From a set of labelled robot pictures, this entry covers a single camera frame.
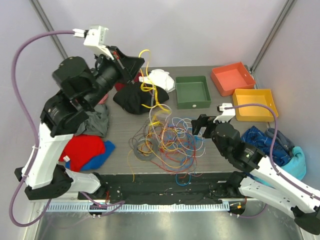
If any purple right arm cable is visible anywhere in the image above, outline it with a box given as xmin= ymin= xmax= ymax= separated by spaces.
xmin=224 ymin=103 xmax=320 ymax=201

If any bright yellow cable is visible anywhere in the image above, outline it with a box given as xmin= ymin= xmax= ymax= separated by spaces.
xmin=138 ymin=49 xmax=173 ymax=127

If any aluminium frame post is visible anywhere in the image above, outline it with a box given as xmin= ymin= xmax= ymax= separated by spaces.
xmin=29 ymin=0 xmax=68 ymax=59
xmin=250 ymin=0 xmax=297 ymax=74

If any white cloth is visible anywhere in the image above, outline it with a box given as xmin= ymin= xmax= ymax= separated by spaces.
xmin=139 ymin=69 xmax=176 ymax=93

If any left aluminium frame post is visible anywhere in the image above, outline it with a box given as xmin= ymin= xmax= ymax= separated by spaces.
xmin=29 ymin=0 xmax=68 ymax=59

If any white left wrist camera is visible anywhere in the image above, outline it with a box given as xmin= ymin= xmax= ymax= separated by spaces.
xmin=73 ymin=25 xmax=114 ymax=60

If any grey cloth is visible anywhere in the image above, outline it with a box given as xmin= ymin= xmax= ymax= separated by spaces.
xmin=74 ymin=104 xmax=110 ymax=139

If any blue cable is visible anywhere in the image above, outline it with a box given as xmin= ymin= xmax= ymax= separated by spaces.
xmin=164 ymin=115 xmax=206 ymax=186

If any yellow plastic bin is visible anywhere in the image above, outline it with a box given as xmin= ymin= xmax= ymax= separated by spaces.
xmin=232 ymin=88 xmax=279 ymax=123

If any grey-blue cloth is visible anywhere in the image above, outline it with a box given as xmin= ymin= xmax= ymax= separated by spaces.
xmin=264 ymin=127 xmax=295 ymax=155

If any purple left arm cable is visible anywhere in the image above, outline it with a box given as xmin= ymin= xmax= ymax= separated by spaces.
xmin=9 ymin=30 xmax=76 ymax=228

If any grey coiled cable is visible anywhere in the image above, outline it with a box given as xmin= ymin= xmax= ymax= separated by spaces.
xmin=133 ymin=137 xmax=159 ymax=162

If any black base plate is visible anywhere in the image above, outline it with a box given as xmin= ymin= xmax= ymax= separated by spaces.
xmin=89 ymin=172 xmax=244 ymax=205

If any right aluminium frame post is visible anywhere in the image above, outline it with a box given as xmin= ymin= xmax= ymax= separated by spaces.
xmin=250 ymin=0 xmax=297 ymax=74

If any green plastic bin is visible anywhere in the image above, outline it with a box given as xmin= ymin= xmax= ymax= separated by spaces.
xmin=175 ymin=75 xmax=212 ymax=110

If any dark red cloth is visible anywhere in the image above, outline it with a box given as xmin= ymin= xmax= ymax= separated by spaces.
xmin=114 ymin=72 xmax=142 ymax=92

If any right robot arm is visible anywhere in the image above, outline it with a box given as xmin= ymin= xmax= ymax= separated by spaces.
xmin=191 ymin=114 xmax=320 ymax=235

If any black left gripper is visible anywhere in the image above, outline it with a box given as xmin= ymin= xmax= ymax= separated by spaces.
xmin=83 ymin=45 xmax=145 ymax=110

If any white slotted cable duct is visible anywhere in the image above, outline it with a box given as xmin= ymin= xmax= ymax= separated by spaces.
xmin=47 ymin=202 xmax=230 ymax=213

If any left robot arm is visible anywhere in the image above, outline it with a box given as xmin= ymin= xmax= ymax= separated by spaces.
xmin=14 ymin=46 xmax=145 ymax=200

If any black cloth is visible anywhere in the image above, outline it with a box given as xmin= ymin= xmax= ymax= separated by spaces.
xmin=112 ymin=82 xmax=170 ymax=116

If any turquoise cloth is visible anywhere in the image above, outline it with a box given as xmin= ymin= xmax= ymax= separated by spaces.
xmin=254 ymin=146 xmax=307 ymax=186

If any blue plaid shirt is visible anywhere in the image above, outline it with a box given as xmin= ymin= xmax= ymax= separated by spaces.
xmin=241 ymin=126 xmax=293 ymax=157

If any royal blue cloth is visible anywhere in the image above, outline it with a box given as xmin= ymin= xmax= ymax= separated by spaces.
xmin=65 ymin=141 xmax=116 ymax=172

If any orange plastic bin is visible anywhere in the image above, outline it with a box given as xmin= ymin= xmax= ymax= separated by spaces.
xmin=210 ymin=62 xmax=256 ymax=97

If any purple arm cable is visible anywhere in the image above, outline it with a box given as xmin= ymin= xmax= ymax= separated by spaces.
xmin=224 ymin=103 xmax=320 ymax=201
xmin=9 ymin=30 xmax=76 ymax=228

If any bright red cloth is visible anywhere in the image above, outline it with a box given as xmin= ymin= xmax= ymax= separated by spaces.
xmin=59 ymin=135 xmax=105 ymax=172

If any pink cloth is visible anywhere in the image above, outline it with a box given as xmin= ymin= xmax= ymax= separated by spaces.
xmin=98 ymin=93 xmax=109 ymax=105

